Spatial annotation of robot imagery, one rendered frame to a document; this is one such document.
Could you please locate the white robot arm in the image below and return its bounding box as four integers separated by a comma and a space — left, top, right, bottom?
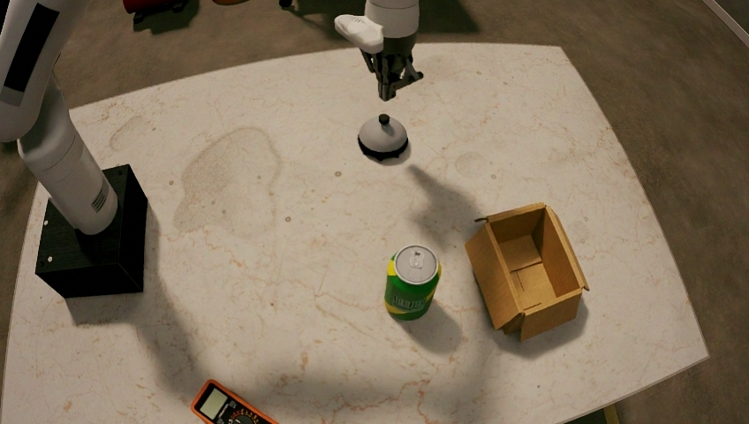
0, 0, 420, 235

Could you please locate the orange digital multimeter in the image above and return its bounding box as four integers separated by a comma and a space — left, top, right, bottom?
191, 379, 279, 424

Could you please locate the green drink can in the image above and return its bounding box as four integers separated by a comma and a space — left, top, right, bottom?
384, 244, 442, 321

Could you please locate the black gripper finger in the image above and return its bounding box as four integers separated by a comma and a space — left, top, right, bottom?
359, 49, 383, 99
382, 56, 424, 102

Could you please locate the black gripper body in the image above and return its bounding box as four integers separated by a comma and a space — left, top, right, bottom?
380, 29, 418, 73

